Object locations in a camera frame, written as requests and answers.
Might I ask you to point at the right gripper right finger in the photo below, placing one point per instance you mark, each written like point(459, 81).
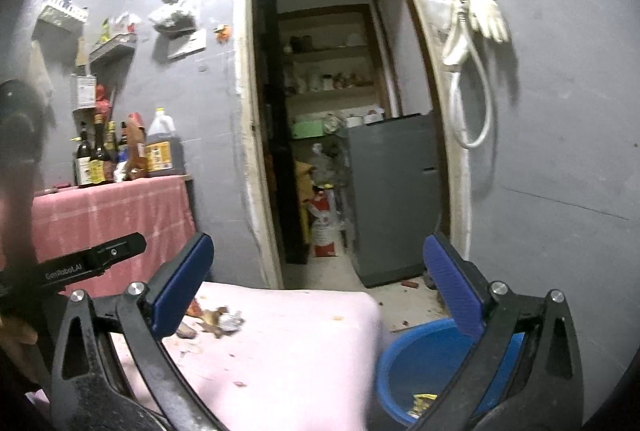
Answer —
point(523, 371)

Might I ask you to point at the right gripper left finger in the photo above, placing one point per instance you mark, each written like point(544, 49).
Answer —
point(89, 390)

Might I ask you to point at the trash pile in bucket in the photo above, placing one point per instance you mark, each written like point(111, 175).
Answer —
point(421, 403)

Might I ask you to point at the orange trash scrap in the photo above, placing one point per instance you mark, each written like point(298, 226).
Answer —
point(219, 322)

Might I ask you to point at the left hand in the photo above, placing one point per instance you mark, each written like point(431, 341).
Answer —
point(16, 335)

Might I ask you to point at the blue plastic bucket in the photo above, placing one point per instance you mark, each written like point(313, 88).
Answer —
point(421, 361)

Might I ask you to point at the dark glass bottle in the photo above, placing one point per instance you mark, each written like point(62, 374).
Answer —
point(101, 165)

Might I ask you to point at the red checkered cloth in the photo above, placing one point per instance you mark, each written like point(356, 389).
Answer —
point(157, 208)

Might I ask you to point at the pink striped table cloth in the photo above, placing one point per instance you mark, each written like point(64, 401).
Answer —
point(303, 359)

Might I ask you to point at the brown sauce bottle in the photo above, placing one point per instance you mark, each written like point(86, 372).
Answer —
point(136, 157)

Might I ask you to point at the large oil jug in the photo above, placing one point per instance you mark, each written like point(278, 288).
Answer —
point(163, 147)

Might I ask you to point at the grey cabinet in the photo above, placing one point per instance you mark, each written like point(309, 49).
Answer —
point(396, 196)

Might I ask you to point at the green box on shelf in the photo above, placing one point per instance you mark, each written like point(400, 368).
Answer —
point(307, 129)

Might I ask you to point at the white rubber glove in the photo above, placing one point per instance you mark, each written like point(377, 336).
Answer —
point(482, 16)

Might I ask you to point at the wall shelf rack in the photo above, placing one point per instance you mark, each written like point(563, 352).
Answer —
point(118, 47)

